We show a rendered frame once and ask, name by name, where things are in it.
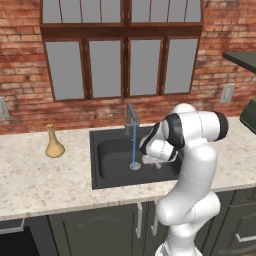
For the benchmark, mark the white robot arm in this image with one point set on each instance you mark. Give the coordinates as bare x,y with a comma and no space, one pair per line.
195,160

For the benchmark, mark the dark green stove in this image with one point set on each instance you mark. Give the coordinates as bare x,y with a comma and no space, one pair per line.
249,116

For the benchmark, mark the black dishwasher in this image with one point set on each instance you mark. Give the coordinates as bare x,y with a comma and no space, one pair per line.
16,238

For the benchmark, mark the dark green range hood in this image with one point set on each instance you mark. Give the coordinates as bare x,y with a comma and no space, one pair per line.
240,60

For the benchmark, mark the brown wooden framed window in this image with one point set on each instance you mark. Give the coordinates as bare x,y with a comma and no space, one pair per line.
122,50

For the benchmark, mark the grey wall switch plate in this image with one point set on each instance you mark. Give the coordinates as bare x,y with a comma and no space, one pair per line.
3,108

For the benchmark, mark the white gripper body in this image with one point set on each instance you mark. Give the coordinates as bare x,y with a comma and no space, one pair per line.
154,160

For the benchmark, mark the dark grey drawer front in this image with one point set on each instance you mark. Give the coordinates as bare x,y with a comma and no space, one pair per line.
245,196
240,230

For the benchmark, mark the dark grey cabinet door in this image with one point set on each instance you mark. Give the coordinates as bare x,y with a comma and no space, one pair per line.
160,230
96,231

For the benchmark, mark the tan ceramic vase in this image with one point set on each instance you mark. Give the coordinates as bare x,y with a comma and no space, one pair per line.
53,146

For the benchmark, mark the grey wall outlet plate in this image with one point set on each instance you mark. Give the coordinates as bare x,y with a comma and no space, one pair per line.
227,93

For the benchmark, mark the dark grey sink basin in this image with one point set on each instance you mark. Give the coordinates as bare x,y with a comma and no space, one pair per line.
133,158

